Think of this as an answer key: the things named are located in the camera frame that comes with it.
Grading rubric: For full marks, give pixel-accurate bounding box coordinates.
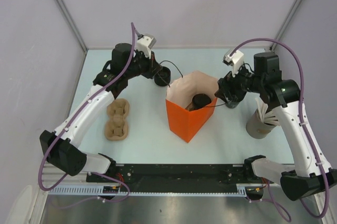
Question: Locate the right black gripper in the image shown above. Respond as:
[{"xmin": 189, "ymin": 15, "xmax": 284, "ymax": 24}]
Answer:
[{"xmin": 214, "ymin": 60, "xmax": 264, "ymax": 104}]

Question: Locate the white slotted cable duct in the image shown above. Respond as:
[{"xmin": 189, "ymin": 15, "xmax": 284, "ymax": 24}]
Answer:
[{"xmin": 49, "ymin": 185, "xmax": 263, "ymax": 197}]

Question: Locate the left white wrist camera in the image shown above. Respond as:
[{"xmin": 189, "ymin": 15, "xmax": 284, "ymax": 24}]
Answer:
[{"xmin": 135, "ymin": 34, "xmax": 156, "ymax": 58}]

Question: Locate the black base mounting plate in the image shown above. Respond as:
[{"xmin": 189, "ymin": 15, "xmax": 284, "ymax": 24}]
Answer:
[{"xmin": 86, "ymin": 163, "xmax": 274, "ymax": 193}]

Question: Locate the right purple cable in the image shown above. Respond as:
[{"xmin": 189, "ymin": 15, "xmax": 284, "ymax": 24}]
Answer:
[{"xmin": 229, "ymin": 37, "xmax": 331, "ymax": 221}]

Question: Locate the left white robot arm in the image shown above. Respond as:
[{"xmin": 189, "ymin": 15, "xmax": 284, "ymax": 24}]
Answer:
[{"xmin": 39, "ymin": 43, "xmax": 162, "ymax": 182}]

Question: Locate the stack of black cups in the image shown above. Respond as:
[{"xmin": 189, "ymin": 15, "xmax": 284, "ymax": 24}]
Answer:
[{"xmin": 225, "ymin": 99, "xmax": 242, "ymax": 109}]

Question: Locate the grey straw holder cup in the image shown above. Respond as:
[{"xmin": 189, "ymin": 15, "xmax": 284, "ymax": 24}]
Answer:
[{"xmin": 245, "ymin": 109, "xmax": 276, "ymax": 139}]

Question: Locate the orange paper bag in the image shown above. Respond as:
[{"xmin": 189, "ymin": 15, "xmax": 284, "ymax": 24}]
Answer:
[{"xmin": 165, "ymin": 70, "xmax": 218, "ymax": 142}]

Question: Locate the purple cable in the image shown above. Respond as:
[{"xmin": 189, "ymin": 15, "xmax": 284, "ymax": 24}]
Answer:
[
  {"xmin": 38, "ymin": 22, "xmax": 140, "ymax": 203},
  {"xmin": 229, "ymin": 37, "xmax": 331, "ymax": 221}
]

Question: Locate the stack of black lids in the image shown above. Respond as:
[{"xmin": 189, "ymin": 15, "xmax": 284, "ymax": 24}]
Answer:
[{"xmin": 154, "ymin": 66, "xmax": 171, "ymax": 87}]

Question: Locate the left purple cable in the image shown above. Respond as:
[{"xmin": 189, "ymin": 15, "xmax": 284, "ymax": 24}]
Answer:
[{"xmin": 38, "ymin": 22, "xmax": 140, "ymax": 203}]

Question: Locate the black coffee cup lid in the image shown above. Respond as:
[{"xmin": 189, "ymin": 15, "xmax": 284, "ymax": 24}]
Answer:
[{"xmin": 192, "ymin": 94, "xmax": 212, "ymax": 110}]

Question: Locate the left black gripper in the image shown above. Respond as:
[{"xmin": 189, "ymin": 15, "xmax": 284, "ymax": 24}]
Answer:
[{"xmin": 124, "ymin": 48, "xmax": 162, "ymax": 79}]

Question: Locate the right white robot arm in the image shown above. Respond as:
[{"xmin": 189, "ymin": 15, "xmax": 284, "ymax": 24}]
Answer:
[{"xmin": 215, "ymin": 52, "xmax": 336, "ymax": 201}]

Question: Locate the brown cup carrier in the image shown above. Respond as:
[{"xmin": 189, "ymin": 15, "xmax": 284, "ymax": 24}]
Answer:
[
  {"xmin": 185, "ymin": 102, "xmax": 195, "ymax": 111},
  {"xmin": 104, "ymin": 98, "xmax": 130, "ymax": 141}
]

